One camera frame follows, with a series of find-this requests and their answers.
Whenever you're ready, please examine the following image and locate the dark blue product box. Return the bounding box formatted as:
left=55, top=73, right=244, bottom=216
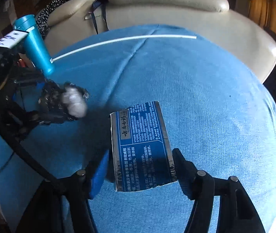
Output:
left=110, top=101, right=177, bottom=192

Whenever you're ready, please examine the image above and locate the black plastic bag bundle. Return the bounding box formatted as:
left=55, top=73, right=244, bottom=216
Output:
left=38, top=80, right=89, bottom=124

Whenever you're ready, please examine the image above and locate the white long medicine box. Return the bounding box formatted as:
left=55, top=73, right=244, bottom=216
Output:
left=0, top=30, right=29, bottom=49

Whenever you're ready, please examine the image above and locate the teal thermos bottle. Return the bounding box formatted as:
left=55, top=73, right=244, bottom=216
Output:
left=13, top=14, right=54, bottom=76

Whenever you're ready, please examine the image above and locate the white thin stick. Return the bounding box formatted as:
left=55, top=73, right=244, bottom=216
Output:
left=50, top=35, right=198, bottom=64

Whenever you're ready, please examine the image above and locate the black floral garment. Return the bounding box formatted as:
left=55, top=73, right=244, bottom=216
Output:
left=35, top=0, right=70, bottom=39

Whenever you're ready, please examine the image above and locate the blue tablecloth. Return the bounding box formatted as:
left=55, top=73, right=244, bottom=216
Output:
left=0, top=24, right=276, bottom=233

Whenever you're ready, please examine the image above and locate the cream leather sofa right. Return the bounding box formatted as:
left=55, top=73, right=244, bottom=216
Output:
left=106, top=0, right=276, bottom=82

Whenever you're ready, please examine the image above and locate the black cable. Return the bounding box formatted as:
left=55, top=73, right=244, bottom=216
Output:
left=0, top=116, right=58, bottom=187

